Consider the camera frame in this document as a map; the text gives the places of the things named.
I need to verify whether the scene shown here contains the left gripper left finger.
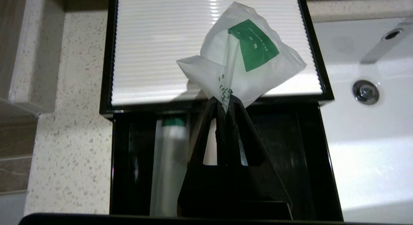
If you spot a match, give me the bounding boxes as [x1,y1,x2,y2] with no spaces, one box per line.
[177,96,231,218]

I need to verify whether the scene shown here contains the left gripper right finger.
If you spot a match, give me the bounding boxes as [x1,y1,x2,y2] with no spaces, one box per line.
[226,95,294,220]

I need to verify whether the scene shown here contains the long clear toothbrush packet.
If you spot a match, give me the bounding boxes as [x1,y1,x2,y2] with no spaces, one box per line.
[149,117,189,217]

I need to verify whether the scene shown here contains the black sliding drawer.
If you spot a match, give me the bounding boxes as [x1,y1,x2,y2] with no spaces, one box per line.
[109,102,344,221]

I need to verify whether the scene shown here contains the small clear packet green label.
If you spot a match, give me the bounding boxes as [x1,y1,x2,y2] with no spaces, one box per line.
[176,2,307,113]

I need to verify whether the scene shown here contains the black amenity box with drawer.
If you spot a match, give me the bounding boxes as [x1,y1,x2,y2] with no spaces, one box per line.
[99,0,335,119]

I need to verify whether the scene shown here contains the white ceramic sink basin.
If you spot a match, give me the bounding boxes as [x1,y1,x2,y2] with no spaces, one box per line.
[314,17,413,224]

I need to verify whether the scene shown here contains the chrome drain stopper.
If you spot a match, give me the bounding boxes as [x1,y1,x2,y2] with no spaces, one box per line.
[352,80,380,105]

